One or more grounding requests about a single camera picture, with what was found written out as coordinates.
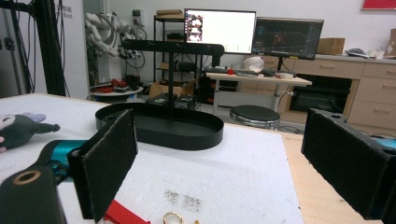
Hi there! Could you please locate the dark plush toy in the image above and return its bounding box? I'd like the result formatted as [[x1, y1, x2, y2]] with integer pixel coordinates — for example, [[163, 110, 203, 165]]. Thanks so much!
[[0, 112, 61, 153]]

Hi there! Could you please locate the red sign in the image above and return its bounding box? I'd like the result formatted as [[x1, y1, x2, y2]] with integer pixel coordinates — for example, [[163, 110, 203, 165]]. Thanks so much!
[[361, 0, 396, 10]]

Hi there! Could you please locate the black metal frame post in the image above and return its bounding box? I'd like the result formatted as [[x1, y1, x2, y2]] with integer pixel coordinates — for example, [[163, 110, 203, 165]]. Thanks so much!
[[0, 0, 71, 97]]

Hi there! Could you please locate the red keychain with gold ring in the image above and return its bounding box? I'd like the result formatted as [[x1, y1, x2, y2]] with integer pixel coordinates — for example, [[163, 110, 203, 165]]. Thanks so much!
[[104, 199, 201, 224]]

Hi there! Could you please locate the white foam mat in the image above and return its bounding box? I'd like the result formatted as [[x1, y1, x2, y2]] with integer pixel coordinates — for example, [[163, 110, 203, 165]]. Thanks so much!
[[0, 92, 305, 224]]

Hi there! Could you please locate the wooden drawer cabinet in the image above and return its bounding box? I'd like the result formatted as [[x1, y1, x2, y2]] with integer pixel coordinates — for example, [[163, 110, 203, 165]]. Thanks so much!
[[281, 53, 396, 133]]

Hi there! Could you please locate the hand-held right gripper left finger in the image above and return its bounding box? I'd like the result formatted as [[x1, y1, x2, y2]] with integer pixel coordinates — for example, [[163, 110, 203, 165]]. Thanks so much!
[[67, 109, 138, 223]]

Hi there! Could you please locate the white robot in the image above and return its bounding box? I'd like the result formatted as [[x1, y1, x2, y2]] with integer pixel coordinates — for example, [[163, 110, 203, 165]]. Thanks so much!
[[84, 11, 148, 69]]

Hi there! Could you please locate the monitor with dark screen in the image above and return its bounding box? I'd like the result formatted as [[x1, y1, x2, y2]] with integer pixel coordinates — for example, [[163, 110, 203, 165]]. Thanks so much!
[[251, 16, 325, 61]]

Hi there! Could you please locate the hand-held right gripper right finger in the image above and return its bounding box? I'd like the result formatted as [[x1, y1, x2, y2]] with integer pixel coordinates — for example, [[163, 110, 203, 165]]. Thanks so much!
[[301, 107, 396, 220]]

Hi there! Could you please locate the open cardboard box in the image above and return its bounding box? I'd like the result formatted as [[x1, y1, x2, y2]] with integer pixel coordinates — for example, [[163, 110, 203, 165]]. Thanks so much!
[[148, 79, 198, 99]]

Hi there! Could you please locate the white cap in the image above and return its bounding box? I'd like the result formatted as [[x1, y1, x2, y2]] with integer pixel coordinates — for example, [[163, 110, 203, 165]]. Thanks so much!
[[243, 56, 265, 74]]

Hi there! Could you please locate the black round stool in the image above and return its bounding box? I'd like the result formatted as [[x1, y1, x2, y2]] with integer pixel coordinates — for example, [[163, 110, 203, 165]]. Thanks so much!
[[229, 105, 281, 129]]

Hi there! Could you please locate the round white table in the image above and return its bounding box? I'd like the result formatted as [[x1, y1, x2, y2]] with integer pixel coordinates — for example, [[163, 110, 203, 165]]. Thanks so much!
[[90, 77, 145, 102]]

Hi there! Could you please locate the monitor with white screen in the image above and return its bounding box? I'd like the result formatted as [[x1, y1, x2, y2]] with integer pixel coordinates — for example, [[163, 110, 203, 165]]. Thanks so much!
[[183, 7, 257, 55]]

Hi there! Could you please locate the wooden desk with white legs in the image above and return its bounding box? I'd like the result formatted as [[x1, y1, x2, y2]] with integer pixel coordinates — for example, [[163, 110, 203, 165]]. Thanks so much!
[[205, 71, 313, 116]]

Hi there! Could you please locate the black rack with oval tray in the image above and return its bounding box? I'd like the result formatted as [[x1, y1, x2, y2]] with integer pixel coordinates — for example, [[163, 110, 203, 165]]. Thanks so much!
[[94, 39, 225, 151]]

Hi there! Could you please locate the black metal shelf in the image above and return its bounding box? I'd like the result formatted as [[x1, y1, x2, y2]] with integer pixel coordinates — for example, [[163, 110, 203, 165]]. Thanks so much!
[[152, 8, 204, 82]]

